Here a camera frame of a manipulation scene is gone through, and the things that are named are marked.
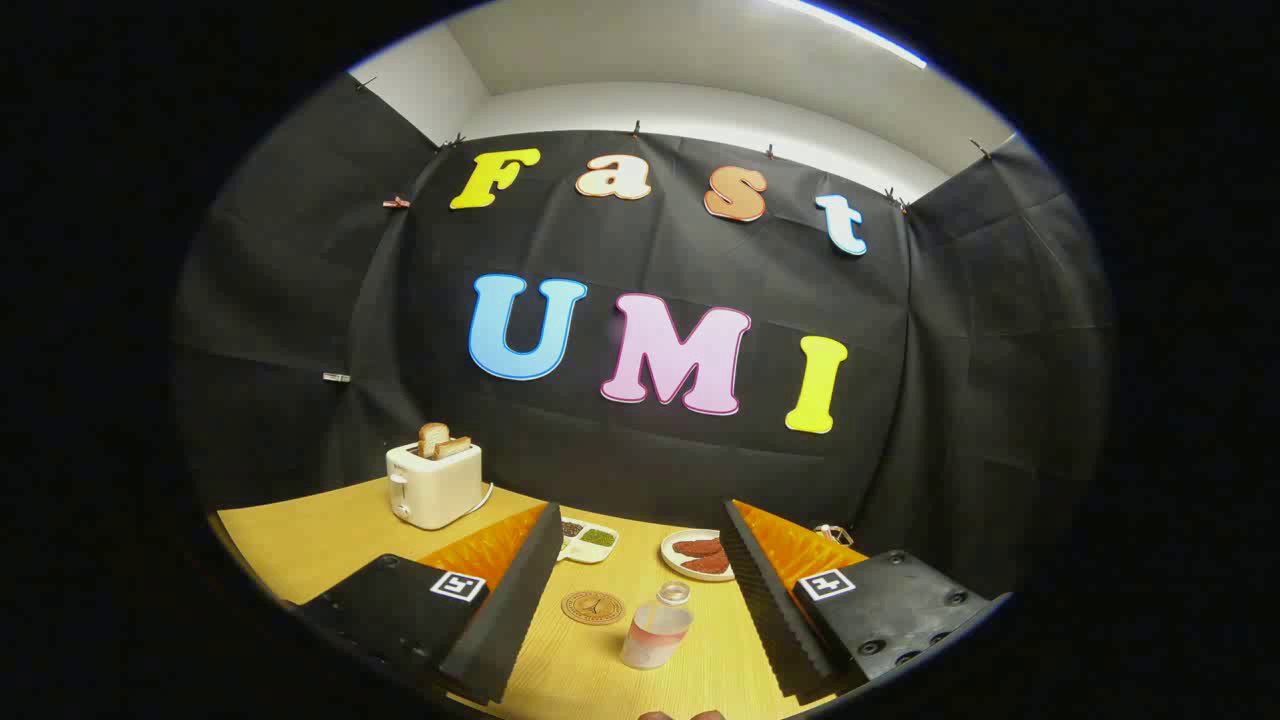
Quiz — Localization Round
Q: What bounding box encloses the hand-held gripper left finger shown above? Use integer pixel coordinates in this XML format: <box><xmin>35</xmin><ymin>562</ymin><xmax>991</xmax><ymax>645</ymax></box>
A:
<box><xmin>285</xmin><ymin>502</ymin><xmax>566</xmax><ymax>706</ymax></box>

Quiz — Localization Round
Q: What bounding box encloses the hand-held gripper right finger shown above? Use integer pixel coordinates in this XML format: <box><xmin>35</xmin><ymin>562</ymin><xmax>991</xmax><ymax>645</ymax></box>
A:
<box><xmin>720</xmin><ymin>499</ymin><xmax>1011</xmax><ymax>701</ymax></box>

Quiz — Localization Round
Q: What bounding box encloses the round wooden coaster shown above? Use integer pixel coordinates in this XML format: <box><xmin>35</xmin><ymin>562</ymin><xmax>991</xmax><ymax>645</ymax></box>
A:
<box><xmin>560</xmin><ymin>590</ymin><xmax>627</xmax><ymax>627</ymax></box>

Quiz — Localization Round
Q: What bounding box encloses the clear plastic juice bottle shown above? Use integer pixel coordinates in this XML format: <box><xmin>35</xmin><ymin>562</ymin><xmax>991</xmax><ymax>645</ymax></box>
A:
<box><xmin>620</xmin><ymin>580</ymin><xmax>696</xmax><ymax>671</ymax></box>

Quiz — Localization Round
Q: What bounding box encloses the white divided dish with seeds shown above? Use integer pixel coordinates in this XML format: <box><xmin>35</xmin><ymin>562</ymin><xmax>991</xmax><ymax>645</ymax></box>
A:
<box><xmin>557</xmin><ymin>516</ymin><xmax>620</xmax><ymax>565</ymax></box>

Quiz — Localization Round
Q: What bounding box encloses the white round plate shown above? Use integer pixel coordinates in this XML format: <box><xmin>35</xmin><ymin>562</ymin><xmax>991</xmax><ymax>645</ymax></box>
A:
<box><xmin>660</xmin><ymin>529</ymin><xmax>738</xmax><ymax>583</ymax></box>

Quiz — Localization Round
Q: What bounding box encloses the white toaster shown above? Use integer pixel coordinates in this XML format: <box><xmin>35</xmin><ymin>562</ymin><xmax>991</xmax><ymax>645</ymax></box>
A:
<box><xmin>386</xmin><ymin>440</ymin><xmax>484</xmax><ymax>531</ymax></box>

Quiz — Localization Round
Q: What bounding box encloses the black backdrop cloth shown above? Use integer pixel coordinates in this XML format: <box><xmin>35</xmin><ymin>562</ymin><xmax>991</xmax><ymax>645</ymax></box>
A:
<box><xmin>172</xmin><ymin>72</ymin><xmax>1116</xmax><ymax>601</ymax></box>

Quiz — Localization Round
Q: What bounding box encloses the wooden table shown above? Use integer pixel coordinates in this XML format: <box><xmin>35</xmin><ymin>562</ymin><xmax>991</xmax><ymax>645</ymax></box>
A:
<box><xmin>217</xmin><ymin>478</ymin><xmax>871</xmax><ymax>720</ymax></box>

